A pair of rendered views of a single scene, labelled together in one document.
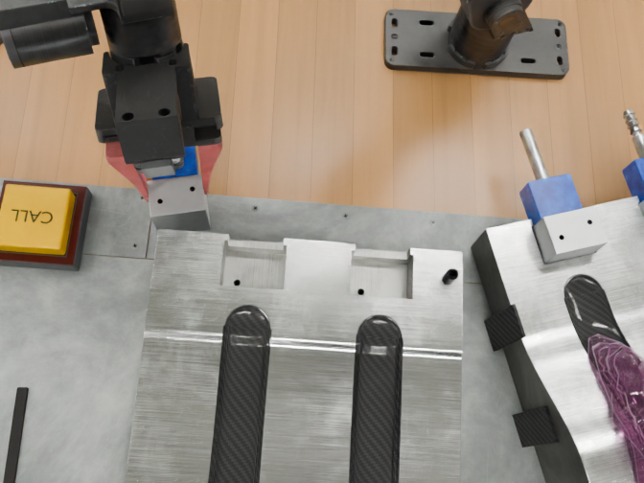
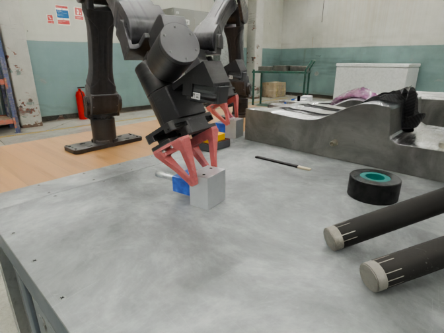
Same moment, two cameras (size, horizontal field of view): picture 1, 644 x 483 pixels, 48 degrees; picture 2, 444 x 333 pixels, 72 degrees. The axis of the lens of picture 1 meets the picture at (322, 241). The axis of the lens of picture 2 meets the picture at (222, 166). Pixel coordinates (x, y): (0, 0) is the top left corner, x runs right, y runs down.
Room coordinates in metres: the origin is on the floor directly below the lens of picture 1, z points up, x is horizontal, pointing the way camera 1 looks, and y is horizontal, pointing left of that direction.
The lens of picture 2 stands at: (-0.46, 0.74, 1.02)
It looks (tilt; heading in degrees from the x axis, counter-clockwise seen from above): 19 degrees down; 321
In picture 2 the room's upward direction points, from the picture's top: straight up
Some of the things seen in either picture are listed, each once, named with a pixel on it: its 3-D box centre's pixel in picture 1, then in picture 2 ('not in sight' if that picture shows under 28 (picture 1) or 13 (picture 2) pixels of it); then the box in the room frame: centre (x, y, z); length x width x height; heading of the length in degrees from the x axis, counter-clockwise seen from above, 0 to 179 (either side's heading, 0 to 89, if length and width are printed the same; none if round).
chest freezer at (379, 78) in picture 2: not in sight; (373, 84); (2.91, -6.42, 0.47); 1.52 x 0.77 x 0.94; 4
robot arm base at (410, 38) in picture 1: (484, 25); (240, 106); (0.48, -0.12, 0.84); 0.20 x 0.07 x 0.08; 99
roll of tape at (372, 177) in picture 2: not in sight; (373, 185); (-0.25, 0.24, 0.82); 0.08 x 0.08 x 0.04
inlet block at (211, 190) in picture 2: not in sight; (185, 180); (-0.04, 0.49, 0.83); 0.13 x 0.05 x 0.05; 17
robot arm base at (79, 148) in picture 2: not in sight; (104, 130); (0.39, 0.47, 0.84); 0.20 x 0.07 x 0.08; 99
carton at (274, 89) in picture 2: not in sight; (273, 89); (5.62, -6.15, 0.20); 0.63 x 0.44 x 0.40; 94
